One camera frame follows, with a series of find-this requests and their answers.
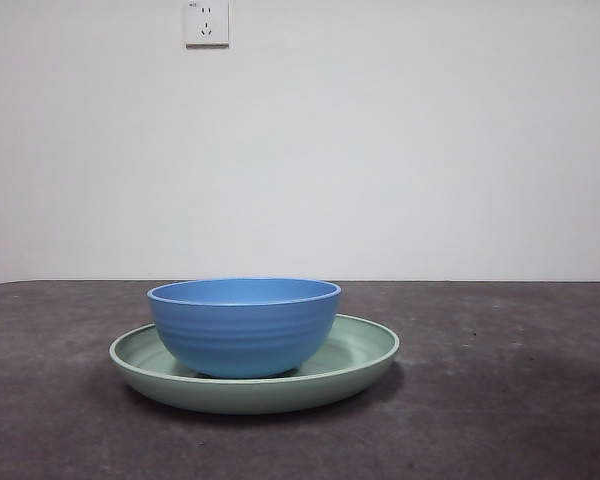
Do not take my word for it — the blue bowl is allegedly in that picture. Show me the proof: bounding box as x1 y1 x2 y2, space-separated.
146 277 343 380

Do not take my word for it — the green plate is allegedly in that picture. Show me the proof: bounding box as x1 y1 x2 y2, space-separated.
108 313 401 416

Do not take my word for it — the white wall socket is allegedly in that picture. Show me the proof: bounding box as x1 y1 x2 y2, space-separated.
183 0 231 50

